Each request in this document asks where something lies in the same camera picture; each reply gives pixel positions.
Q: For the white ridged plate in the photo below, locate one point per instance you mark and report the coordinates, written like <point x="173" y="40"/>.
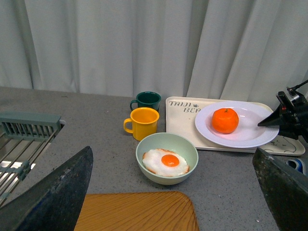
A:
<point x="247" y="135"/>

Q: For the toy fried egg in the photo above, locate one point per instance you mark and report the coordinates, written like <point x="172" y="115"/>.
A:
<point x="165" y="163"/>

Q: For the wooden cutting board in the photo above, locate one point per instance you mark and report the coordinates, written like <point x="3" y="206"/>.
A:
<point x="153" y="211"/>

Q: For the white curtain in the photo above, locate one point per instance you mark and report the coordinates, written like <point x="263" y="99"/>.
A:
<point x="245" y="50"/>

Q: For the beige bear serving tray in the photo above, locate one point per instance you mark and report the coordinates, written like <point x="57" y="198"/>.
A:
<point x="180" y="120"/>

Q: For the light green bowl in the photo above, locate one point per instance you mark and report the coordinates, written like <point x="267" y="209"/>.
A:
<point x="170" y="142"/>

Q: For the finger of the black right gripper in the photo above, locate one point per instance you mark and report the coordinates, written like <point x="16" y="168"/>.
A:
<point x="285" y="191"/>

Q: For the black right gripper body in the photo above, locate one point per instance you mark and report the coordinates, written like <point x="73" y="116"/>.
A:
<point x="293" y="115"/>

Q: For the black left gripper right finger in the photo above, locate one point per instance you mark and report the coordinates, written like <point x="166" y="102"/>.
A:
<point x="272" y="120"/>

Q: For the orange mandarin fruit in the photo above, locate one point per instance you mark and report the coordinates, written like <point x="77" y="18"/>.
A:
<point x="225" y="120"/>

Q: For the yellow mug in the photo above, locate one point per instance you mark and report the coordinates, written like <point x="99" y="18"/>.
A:
<point x="142" y="122"/>

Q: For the grey dish drying rack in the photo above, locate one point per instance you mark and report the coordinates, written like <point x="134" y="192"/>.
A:
<point x="24" y="136"/>

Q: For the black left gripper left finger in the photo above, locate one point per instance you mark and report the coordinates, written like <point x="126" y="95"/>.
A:
<point x="55" y="202"/>

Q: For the dark green mug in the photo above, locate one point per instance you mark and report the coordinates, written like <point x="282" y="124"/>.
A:
<point x="147" y="99"/>

